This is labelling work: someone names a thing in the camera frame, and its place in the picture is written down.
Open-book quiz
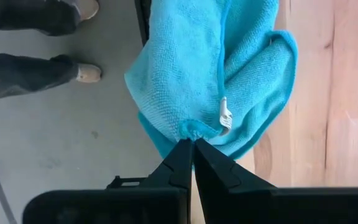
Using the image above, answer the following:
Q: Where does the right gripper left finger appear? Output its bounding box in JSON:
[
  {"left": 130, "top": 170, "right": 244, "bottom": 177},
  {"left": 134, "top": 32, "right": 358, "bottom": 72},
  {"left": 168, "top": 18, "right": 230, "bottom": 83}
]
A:
[{"left": 22, "top": 139, "right": 193, "bottom": 224}]

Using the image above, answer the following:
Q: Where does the person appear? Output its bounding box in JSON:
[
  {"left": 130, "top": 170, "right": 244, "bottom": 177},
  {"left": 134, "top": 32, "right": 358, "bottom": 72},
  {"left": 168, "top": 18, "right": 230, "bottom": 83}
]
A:
[{"left": 0, "top": 0, "right": 103, "bottom": 104}]

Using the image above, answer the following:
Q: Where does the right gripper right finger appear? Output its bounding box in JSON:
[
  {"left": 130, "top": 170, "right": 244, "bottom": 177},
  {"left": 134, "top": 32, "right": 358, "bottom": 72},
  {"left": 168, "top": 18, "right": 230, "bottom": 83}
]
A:
[{"left": 194, "top": 139, "right": 358, "bottom": 224}]

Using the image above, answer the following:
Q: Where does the turquoise microfiber towel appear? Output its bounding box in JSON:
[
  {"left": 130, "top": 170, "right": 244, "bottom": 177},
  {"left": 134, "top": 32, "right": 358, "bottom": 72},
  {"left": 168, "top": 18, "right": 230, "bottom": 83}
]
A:
[{"left": 124, "top": 0, "right": 298, "bottom": 161}]

